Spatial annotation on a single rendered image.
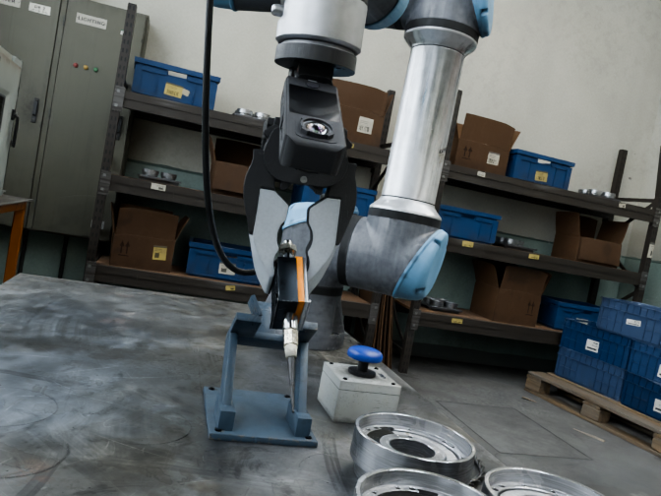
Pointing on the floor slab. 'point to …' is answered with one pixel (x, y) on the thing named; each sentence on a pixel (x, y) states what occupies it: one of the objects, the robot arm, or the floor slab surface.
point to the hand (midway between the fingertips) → (287, 281)
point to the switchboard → (66, 111)
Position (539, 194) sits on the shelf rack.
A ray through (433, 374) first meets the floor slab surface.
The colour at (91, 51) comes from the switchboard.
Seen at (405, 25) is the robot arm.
